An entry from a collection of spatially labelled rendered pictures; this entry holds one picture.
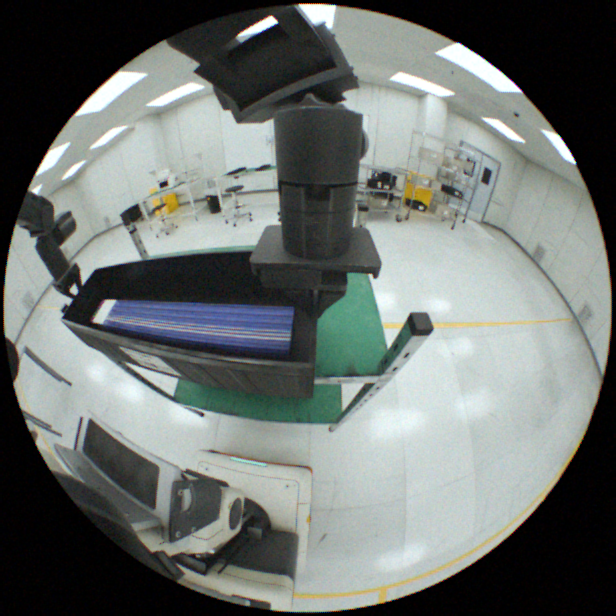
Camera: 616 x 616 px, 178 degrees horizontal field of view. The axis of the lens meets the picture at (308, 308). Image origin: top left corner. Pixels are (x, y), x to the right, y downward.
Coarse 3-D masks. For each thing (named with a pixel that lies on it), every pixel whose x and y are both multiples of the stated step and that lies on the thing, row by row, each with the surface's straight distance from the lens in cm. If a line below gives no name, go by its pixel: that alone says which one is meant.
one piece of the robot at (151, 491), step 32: (96, 416) 45; (64, 448) 45; (96, 448) 43; (128, 448) 35; (96, 480) 38; (128, 480) 36; (160, 480) 31; (192, 480) 33; (128, 512) 32; (160, 512) 32; (192, 512) 35
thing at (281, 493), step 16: (192, 464) 118; (208, 464) 112; (224, 464) 108; (240, 464) 106; (256, 464) 107; (272, 464) 114; (288, 464) 119; (224, 480) 109; (240, 480) 106; (256, 480) 104; (272, 480) 102; (288, 480) 101; (304, 480) 101; (256, 496) 106; (272, 496) 104; (288, 496) 103; (304, 496) 103; (256, 512) 109; (272, 512) 106; (288, 512) 105; (304, 512) 106; (272, 528) 110; (288, 528) 109; (304, 528) 109; (304, 544) 114; (304, 560) 120
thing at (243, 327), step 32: (96, 320) 56; (128, 320) 44; (160, 320) 37; (192, 320) 32; (224, 320) 30; (256, 320) 28; (288, 320) 27; (224, 352) 30; (256, 352) 27; (288, 352) 26
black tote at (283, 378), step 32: (192, 256) 34; (224, 256) 31; (96, 288) 63; (128, 288) 56; (160, 288) 46; (192, 288) 40; (224, 288) 36; (256, 288) 34; (64, 320) 55; (128, 352) 34; (160, 352) 24; (192, 352) 20; (224, 384) 27; (256, 384) 23; (288, 384) 21
